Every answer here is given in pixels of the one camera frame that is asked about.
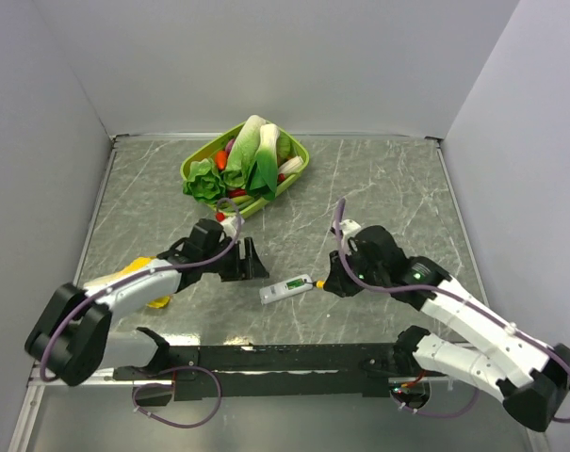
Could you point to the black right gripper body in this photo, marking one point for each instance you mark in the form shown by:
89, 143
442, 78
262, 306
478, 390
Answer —
375, 273

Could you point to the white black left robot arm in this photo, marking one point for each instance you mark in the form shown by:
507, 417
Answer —
69, 340

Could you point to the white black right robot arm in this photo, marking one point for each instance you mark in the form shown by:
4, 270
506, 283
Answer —
528, 377

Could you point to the red chili pepper toy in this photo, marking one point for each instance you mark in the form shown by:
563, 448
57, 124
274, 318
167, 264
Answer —
238, 192

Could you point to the dark green bok choy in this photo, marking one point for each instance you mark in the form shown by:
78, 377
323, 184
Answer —
263, 178

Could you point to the green lettuce toy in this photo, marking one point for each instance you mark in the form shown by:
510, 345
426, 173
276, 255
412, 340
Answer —
204, 183

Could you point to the light green plastic basket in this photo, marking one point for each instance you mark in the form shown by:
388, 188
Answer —
287, 147

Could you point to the orange carrot toy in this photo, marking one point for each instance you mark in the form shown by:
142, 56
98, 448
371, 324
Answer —
221, 158

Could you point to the light green cabbage toy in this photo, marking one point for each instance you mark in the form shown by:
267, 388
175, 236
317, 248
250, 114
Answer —
240, 158

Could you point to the purple onion toy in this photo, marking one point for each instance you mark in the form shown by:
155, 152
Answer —
229, 146

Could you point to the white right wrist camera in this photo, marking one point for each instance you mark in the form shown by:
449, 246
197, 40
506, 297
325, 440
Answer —
348, 228

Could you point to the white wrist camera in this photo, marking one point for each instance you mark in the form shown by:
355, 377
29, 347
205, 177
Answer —
348, 228
231, 225

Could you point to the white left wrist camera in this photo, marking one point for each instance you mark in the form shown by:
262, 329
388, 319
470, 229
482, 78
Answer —
231, 225

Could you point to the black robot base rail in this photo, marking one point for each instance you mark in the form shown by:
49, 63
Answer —
279, 370

